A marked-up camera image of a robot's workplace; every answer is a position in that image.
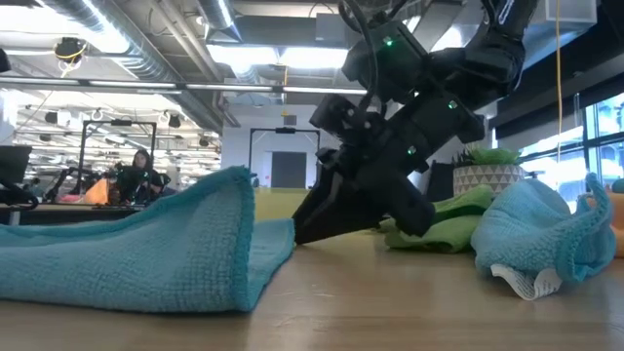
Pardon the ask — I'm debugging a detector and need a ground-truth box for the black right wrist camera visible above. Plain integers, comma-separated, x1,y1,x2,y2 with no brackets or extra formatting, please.
309,92,380,148

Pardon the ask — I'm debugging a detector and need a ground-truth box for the silver ribbed ventilation duct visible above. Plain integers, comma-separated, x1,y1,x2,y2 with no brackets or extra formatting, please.
41,0,225,136

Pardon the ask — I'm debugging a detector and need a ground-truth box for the black upright panel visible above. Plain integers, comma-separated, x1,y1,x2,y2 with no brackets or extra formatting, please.
426,160,457,204

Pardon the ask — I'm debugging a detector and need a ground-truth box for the yellow hanging cable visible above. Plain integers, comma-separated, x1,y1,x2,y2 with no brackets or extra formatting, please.
555,0,564,162

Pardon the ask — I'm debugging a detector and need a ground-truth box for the light blue microfiber towel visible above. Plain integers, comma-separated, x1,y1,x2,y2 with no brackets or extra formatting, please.
0,165,296,314
470,172,618,302

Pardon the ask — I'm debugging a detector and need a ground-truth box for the black window frame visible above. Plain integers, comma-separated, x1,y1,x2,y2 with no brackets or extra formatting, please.
582,92,624,201

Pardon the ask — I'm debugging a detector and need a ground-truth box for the grey door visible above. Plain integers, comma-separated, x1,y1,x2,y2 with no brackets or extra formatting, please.
270,150,308,189

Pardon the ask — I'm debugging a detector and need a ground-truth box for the black right camera cable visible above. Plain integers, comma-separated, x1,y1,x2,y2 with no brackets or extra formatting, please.
338,0,382,116

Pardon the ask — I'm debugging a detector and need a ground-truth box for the long ceiling tube light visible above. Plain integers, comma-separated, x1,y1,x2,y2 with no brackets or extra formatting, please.
0,76,368,97

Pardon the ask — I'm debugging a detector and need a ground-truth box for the black computer monitor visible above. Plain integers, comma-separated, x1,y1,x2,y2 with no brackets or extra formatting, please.
0,144,33,185

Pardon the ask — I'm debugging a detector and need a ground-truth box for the yellow plastic bin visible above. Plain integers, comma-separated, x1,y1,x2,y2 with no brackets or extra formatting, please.
253,187,313,223

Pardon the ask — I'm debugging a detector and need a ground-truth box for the orange microfiber towel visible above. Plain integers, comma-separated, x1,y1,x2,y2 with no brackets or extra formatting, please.
587,190,624,259

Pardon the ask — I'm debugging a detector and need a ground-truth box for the silver smooth round duct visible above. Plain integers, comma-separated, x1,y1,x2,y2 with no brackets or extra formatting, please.
197,0,243,43

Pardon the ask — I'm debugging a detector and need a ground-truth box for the succulent in white patterned pot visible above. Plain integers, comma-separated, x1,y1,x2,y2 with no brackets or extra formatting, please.
451,144,527,197

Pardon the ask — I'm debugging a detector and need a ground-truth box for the green microfiber towel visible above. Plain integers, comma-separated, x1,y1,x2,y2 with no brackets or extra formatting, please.
381,183,496,254

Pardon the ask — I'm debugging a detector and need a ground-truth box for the person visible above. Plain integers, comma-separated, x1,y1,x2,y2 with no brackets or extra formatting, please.
115,148,172,206

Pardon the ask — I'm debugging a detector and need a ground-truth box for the black ceiling cable reel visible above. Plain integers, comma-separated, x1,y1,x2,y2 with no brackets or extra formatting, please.
53,36,90,65

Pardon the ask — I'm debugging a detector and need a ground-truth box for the orange background cloth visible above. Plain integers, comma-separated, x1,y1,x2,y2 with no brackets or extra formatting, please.
83,177,111,206

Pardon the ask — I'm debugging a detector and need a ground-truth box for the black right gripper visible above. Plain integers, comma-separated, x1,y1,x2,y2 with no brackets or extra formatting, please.
292,104,443,244

